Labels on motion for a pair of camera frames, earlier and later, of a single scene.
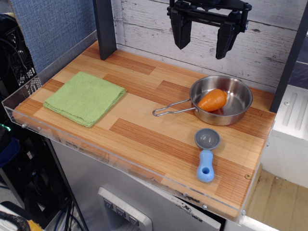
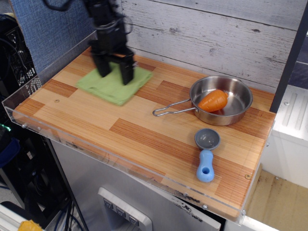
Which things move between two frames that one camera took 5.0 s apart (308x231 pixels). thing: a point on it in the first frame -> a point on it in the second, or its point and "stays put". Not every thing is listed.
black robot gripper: (214, 12) -> (111, 41)
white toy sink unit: (286, 156) stays put
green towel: (84, 97) -> (111, 87)
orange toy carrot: (212, 100) stays put
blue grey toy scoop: (206, 139) stays put
